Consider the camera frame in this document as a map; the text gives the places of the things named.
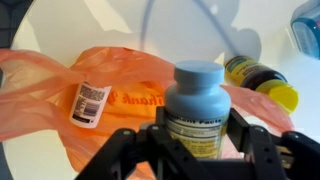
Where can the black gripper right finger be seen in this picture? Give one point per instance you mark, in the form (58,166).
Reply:
(290,156)

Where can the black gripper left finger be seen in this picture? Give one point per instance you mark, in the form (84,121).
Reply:
(125,149)

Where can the orange plastic bag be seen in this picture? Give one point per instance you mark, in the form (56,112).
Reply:
(38,94)

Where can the white labelled bottle in bag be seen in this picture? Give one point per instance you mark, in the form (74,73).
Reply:
(88,105)

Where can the amber bottle yellow cap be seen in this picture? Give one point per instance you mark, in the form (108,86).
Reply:
(243,71)

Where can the white round table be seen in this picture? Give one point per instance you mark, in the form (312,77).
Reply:
(182,29)

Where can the white and blue box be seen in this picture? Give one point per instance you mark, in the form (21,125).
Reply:
(305,25)

